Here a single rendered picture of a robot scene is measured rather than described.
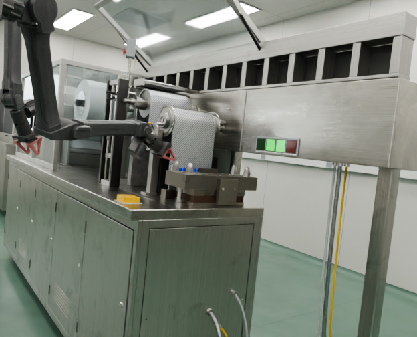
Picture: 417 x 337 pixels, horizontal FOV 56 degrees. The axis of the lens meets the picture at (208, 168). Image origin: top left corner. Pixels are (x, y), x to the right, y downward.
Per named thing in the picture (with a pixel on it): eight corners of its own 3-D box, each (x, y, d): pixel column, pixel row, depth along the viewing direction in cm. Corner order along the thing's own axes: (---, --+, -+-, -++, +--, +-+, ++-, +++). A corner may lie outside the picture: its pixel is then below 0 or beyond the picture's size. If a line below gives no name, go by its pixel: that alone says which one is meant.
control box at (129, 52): (122, 57, 227) (123, 40, 226) (133, 59, 228) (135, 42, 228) (122, 55, 220) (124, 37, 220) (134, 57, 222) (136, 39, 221)
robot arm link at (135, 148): (148, 125, 159) (131, 119, 162) (134, 148, 155) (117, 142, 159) (159, 140, 169) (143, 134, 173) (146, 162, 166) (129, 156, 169)
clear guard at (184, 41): (98, 7, 243) (99, 7, 243) (154, 65, 270) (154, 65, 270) (193, -51, 159) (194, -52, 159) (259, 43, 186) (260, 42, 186)
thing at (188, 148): (168, 171, 177) (172, 130, 176) (210, 173, 191) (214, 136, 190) (169, 171, 177) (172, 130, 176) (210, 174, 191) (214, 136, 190)
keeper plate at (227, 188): (214, 203, 169) (217, 178, 168) (232, 203, 175) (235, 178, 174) (218, 204, 167) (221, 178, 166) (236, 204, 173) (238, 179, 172)
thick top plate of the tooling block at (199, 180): (164, 183, 172) (166, 170, 171) (234, 185, 195) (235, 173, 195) (184, 188, 159) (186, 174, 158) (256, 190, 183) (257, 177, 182)
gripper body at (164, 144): (164, 156, 169) (152, 146, 165) (152, 154, 177) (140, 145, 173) (172, 144, 170) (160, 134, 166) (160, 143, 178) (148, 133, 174)
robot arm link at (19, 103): (-2, 95, 157) (13, 96, 153) (21, 85, 166) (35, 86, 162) (9, 122, 163) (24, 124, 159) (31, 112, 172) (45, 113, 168)
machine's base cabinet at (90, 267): (1, 255, 347) (9, 159, 342) (74, 250, 386) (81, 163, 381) (115, 448, 146) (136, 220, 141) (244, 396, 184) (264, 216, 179)
